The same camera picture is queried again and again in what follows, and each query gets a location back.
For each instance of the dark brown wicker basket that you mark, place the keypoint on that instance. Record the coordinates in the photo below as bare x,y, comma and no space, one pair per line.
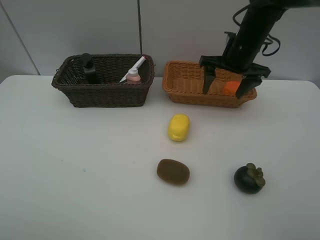
70,79

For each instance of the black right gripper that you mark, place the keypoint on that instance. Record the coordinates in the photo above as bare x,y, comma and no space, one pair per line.
240,60

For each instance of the white pink marker pen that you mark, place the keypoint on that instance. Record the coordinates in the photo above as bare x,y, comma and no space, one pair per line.
136,65

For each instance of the yellow lemon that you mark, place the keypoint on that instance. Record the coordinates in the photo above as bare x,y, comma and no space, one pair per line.
178,128

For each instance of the orange wicker basket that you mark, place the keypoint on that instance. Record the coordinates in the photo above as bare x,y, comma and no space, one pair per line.
183,82

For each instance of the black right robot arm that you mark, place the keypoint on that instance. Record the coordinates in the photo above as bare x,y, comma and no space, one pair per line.
252,37

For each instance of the orange mandarin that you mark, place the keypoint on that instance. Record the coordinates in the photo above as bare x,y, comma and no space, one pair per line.
230,88

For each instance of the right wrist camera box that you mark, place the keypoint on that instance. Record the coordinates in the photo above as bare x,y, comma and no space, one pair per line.
230,36

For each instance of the pink squeeze bottle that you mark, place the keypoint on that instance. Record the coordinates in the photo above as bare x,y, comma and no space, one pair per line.
133,76

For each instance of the dark green pump bottle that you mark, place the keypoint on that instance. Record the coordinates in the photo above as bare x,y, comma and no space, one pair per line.
89,68

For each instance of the brown kiwi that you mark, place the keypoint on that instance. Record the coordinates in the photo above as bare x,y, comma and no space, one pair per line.
173,172

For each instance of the dark purple mangosteen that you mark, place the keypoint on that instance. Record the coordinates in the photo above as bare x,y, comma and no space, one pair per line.
249,179

